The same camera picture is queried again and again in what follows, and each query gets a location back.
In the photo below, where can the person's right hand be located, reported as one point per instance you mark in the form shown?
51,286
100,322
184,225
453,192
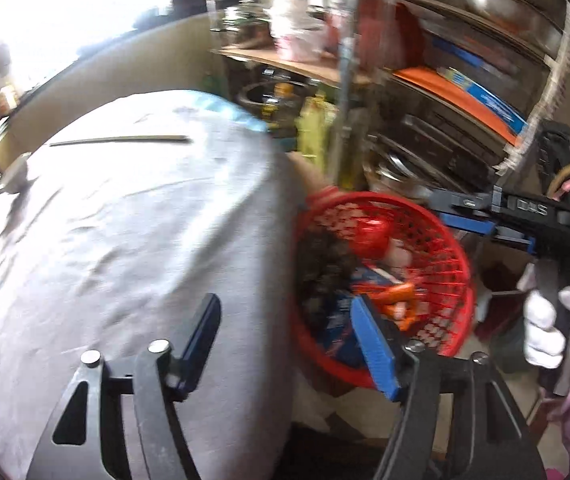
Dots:
542,330

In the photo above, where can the blue white packet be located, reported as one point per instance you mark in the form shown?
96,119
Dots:
340,327

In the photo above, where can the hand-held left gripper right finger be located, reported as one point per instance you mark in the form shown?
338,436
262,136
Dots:
375,345

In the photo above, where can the red wrapper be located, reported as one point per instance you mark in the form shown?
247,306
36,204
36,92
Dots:
371,237

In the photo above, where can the thin wooden stick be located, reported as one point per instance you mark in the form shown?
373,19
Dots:
115,140

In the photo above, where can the black bag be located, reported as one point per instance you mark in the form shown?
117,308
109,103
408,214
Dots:
322,270

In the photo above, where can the orange flat board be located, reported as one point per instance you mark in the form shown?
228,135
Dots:
430,87

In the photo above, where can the blue flat box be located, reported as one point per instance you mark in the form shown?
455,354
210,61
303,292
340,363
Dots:
490,100

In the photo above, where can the pink plastic bag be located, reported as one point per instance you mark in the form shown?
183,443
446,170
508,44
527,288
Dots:
295,25

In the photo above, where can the orange wrapper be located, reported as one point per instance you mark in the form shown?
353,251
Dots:
395,294

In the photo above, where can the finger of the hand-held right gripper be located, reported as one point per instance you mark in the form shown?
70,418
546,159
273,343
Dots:
470,222
465,202

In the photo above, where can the yellow bottle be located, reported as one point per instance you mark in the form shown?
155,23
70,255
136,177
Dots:
315,125

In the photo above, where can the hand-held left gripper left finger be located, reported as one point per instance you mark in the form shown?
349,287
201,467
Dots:
200,345

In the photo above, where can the metal shelf rack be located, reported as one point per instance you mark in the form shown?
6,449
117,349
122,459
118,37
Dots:
465,145

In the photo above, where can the grey tablecloth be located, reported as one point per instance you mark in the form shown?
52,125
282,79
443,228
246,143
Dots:
140,235

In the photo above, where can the red plastic mesh basket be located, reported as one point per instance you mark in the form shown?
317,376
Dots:
440,265

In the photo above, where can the steel pot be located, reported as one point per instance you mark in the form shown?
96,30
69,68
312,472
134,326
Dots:
405,177

